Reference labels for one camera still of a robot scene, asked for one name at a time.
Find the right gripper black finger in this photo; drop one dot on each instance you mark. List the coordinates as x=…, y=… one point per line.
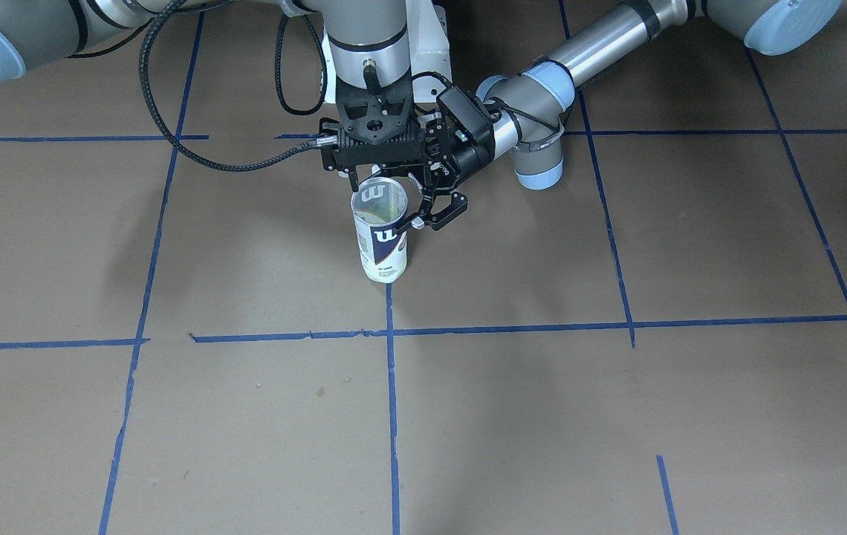
x=354, y=178

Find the white mounting pillar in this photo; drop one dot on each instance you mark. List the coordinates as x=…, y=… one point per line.
x=429, y=50

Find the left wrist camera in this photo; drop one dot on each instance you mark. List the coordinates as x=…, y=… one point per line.
x=471, y=118

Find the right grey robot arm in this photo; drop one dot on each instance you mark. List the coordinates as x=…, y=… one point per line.
x=368, y=40

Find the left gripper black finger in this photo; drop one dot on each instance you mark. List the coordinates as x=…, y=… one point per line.
x=437, y=209

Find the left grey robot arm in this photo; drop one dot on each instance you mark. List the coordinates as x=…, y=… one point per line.
x=520, y=115

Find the white tennis ball can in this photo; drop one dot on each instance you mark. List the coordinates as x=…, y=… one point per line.
x=377, y=207

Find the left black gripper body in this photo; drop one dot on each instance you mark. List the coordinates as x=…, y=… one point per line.
x=466, y=159

